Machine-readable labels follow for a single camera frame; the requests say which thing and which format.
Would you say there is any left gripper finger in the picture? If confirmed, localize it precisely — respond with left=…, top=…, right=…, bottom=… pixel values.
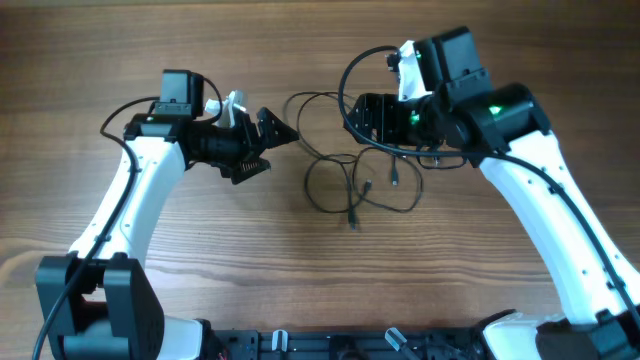
left=230, top=158, right=271, bottom=185
left=257, top=107, right=299, bottom=149

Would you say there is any thin black USB cable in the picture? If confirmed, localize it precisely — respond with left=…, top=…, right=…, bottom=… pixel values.
left=351, top=146, right=425, bottom=214

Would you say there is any thick black USB cable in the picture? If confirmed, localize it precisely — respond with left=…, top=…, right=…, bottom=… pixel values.
left=319, top=94, right=361, bottom=231

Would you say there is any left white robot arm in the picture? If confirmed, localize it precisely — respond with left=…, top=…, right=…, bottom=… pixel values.
left=33, top=70, right=298, bottom=359

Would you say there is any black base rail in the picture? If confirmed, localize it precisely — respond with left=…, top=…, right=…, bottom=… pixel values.
left=206, top=328, right=489, bottom=360

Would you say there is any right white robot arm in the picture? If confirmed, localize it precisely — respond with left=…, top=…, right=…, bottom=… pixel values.
left=341, top=27, right=639, bottom=359

